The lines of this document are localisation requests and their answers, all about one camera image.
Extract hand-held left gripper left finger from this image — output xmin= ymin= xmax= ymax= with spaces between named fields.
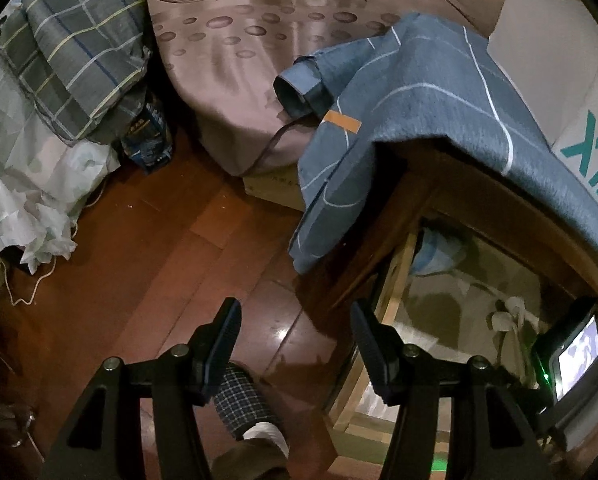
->
xmin=42 ymin=297 xmax=242 ymax=480

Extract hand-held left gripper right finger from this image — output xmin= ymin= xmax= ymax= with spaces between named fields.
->
xmin=350 ymin=299 xmax=560 ymax=480

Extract wooden drawer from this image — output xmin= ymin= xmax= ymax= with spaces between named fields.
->
xmin=324 ymin=215 xmax=598 ymax=480

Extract white shoe box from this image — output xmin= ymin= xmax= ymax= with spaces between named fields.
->
xmin=486 ymin=0 xmax=598 ymax=228

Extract person's leg plaid trousers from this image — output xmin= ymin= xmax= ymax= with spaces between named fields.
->
xmin=213 ymin=362 xmax=280 ymax=441

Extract person's white ankle sock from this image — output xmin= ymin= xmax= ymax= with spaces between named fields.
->
xmin=241 ymin=422 xmax=291 ymax=458

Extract light blue cloth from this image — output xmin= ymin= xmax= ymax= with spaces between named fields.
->
xmin=411 ymin=227 xmax=472 ymax=276

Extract cardboard box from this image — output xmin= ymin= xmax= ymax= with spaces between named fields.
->
xmin=241 ymin=167 xmax=307 ymax=211

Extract wooden nightstand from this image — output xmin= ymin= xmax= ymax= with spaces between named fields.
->
xmin=299 ymin=140 xmax=598 ymax=341

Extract blue packet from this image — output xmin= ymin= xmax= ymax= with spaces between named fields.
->
xmin=122 ymin=95 xmax=172 ymax=173

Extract white crumpled cloth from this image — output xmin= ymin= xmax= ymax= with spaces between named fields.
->
xmin=0 ymin=50 xmax=122 ymax=276

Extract blue cloth with white lines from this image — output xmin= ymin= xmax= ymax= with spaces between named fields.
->
xmin=273 ymin=12 xmax=598 ymax=276

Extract leaf print curtain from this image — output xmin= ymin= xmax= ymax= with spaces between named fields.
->
xmin=142 ymin=0 xmax=580 ymax=178

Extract plaid quilt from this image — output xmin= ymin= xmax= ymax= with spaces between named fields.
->
xmin=0 ymin=0 xmax=152 ymax=146

